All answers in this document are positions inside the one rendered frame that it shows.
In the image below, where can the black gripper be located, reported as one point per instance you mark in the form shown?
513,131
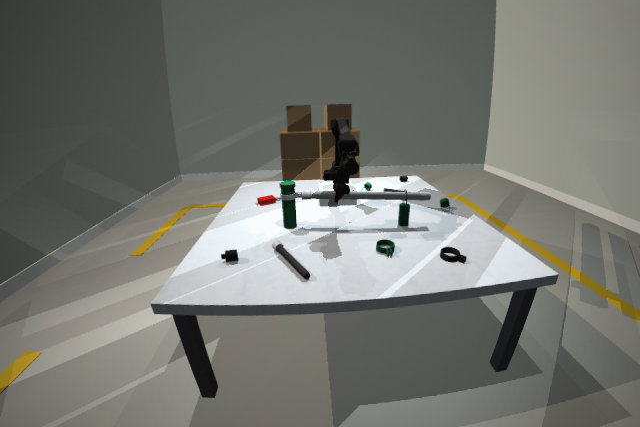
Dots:
340,187

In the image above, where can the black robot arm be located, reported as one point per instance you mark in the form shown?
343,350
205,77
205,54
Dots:
345,143

